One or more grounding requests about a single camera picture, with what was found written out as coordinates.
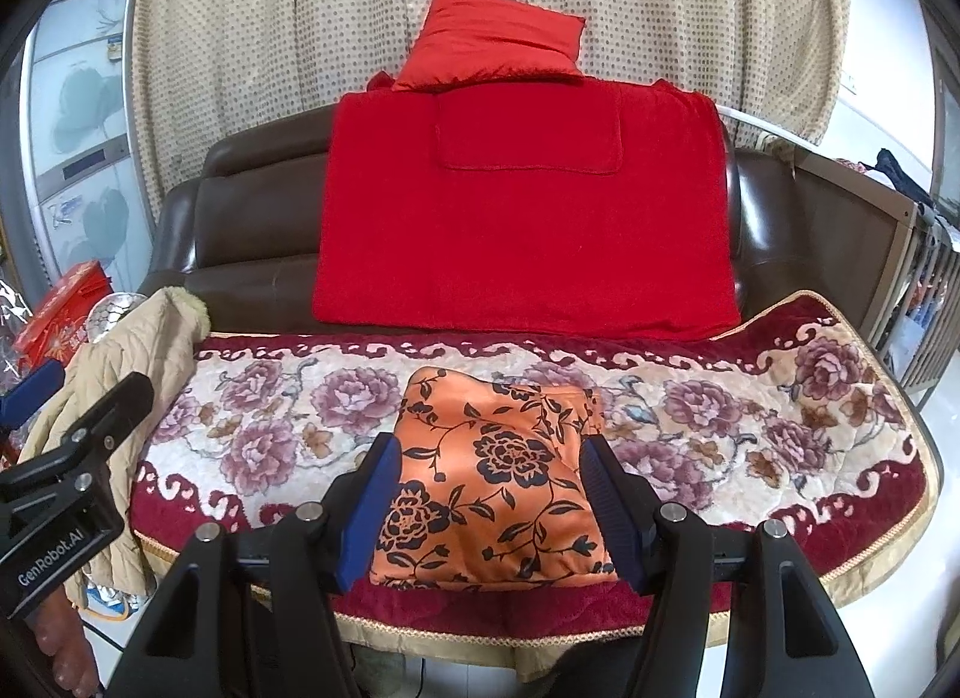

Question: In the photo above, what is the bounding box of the floral sofa blanket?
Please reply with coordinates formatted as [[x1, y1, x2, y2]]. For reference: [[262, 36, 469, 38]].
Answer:
[[127, 289, 942, 676]]

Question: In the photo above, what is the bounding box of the red pillow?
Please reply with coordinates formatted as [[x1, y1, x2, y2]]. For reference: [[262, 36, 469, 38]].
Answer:
[[390, 0, 584, 93]]

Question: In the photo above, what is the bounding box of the window frame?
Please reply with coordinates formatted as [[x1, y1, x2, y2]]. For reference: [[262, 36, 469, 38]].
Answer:
[[926, 0, 960, 211]]

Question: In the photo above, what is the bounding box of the person's left hand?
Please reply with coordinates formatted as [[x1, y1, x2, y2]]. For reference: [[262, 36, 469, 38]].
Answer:
[[34, 589, 102, 698]]

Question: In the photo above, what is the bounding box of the red blanket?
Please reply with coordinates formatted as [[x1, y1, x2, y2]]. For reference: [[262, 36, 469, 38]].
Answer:
[[311, 71, 743, 339]]

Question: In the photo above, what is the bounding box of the white pipe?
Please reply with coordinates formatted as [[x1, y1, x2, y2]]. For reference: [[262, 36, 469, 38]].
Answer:
[[716, 105, 818, 144]]

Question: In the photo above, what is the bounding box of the silver foil wrap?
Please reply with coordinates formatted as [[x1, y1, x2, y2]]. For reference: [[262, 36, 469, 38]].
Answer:
[[0, 278, 38, 384]]

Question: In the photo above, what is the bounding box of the brown leather sofa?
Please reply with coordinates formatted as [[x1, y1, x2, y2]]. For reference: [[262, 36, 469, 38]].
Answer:
[[139, 105, 920, 339]]

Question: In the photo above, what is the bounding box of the shiny silver ornament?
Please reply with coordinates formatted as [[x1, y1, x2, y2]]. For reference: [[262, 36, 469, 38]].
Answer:
[[86, 291, 151, 343]]

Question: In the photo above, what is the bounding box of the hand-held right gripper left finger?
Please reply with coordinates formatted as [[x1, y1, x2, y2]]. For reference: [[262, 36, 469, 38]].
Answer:
[[112, 435, 404, 698]]

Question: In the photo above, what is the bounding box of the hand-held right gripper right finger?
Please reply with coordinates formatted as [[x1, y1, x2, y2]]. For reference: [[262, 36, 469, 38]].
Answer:
[[581, 435, 871, 698]]

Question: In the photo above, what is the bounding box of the orange floral blouse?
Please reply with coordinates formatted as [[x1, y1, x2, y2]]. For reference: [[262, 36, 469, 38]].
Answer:
[[367, 366, 620, 586]]

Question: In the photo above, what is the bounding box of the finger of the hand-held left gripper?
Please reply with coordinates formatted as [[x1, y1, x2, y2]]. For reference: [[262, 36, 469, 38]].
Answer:
[[0, 372, 156, 502], [0, 359, 66, 433]]

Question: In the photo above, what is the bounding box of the beige quilted jacket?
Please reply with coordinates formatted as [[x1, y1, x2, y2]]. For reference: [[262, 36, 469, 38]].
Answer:
[[15, 285, 211, 605]]

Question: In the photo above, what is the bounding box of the dark garment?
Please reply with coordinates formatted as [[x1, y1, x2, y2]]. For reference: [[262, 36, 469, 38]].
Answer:
[[862, 149, 935, 200]]

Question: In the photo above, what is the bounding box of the beige dotted curtain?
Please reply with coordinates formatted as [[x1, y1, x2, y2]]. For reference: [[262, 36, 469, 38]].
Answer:
[[131, 0, 852, 181]]

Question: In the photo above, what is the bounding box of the wooden crib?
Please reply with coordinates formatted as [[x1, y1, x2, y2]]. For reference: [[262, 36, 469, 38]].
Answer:
[[757, 131, 960, 391]]

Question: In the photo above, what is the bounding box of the white refrigerator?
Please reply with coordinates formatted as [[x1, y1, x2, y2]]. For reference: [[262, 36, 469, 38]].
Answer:
[[19, 0, 158, 294]]

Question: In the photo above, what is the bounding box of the red gift box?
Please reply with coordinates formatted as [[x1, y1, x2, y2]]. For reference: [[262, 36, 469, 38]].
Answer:
[[15, 260, 113, 369]]

